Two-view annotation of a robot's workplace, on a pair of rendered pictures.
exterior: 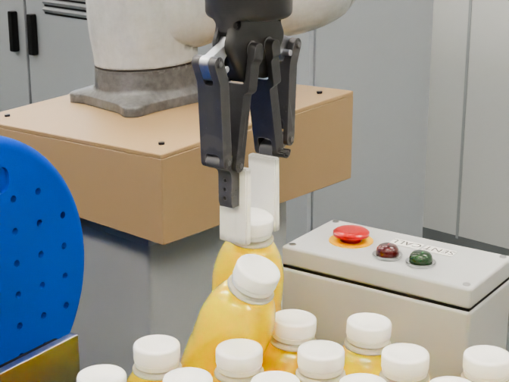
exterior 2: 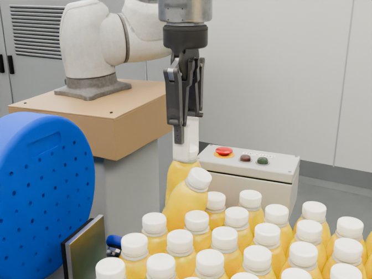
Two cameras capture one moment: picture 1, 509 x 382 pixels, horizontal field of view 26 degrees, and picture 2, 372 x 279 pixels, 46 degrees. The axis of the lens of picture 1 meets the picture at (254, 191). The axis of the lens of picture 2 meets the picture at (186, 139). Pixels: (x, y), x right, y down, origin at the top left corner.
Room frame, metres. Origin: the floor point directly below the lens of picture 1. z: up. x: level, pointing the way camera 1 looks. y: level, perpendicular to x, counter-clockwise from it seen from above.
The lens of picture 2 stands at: (0.22, 0.17, 1.43)
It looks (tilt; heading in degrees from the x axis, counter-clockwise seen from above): 19 degrees down; 347
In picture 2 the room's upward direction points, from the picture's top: straight up
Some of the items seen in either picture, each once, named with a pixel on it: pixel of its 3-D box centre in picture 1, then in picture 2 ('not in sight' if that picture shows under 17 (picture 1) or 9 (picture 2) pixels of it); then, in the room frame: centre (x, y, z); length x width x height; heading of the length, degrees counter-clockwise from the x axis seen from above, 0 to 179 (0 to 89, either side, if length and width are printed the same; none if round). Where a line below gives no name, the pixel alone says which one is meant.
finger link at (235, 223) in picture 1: (235, 205); (181, 142); (0.93, 0.02, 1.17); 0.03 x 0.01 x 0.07; 55
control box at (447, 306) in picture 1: (394, 297); (246, 179); (1.00, -0.14, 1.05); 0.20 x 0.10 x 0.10; 56
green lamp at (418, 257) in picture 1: (420, 257); (262, 160); (0.97, -0.16, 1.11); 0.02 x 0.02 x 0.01
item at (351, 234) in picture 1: (351, 235); (223, 151); (1.03, -0.10, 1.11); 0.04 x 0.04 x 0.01
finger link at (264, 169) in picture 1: (263, 192); (190, 134); (0.96, -0.01, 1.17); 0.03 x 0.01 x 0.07; 55
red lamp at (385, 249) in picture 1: (387, 250); (245, 158); (0.99, -0.13, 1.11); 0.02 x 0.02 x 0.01
